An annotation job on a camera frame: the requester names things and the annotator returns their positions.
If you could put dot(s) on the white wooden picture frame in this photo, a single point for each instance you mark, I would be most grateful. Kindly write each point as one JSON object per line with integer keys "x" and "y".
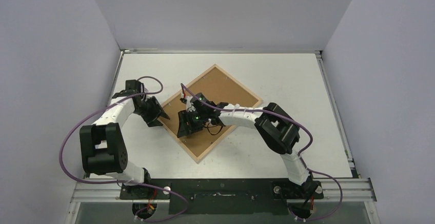
{"x": 212, "y": 107}

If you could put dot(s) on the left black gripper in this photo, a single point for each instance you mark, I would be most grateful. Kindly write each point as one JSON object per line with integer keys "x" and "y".
{"x": 152, "y": 120}

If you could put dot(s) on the aluminium rail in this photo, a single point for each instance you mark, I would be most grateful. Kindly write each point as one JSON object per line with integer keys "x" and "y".
{"x": 354, "y": 190}

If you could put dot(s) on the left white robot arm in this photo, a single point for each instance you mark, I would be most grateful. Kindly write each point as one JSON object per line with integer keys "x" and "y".
{"x": 103, "y": 149}

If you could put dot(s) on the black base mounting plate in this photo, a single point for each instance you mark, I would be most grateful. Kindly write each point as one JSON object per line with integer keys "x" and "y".
{"x": 228, "y": 196}

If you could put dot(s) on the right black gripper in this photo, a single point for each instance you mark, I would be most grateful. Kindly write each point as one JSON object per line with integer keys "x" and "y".
{"x": 190, "y": 122}

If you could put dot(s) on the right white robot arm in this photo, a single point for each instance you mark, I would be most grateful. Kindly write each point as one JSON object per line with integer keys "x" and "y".
{"x": 272, "y": 123}

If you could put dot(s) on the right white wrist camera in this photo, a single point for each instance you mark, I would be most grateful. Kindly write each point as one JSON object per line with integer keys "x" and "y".
{"x": 189, "y": 105}

